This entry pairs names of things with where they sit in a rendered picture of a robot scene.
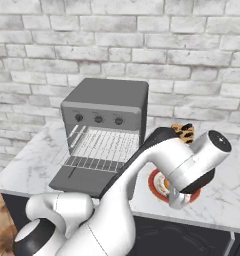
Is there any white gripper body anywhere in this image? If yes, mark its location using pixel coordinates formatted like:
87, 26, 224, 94
168, 185, 194, 211

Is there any tan bagel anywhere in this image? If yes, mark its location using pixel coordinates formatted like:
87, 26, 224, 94
162, 177, 172, 192

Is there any red rimmed plate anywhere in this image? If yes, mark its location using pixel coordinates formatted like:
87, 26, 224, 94
147, 167, 203, 205

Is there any grey toaster oven door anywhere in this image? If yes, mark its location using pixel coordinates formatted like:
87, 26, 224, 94
48, 164, 128, 200

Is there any grey toaster oven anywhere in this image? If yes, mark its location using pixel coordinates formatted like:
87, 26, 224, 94
48, 77, 150, 200

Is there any brown patterned block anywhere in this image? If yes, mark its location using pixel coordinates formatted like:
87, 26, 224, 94
170, 122, 196, 145

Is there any silver cupboard handle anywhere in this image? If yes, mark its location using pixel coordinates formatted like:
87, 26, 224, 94
223, 231, 237, 256

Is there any wire toaster oven rack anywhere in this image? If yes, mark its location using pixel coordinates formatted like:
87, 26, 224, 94
51, 124, 141, 174

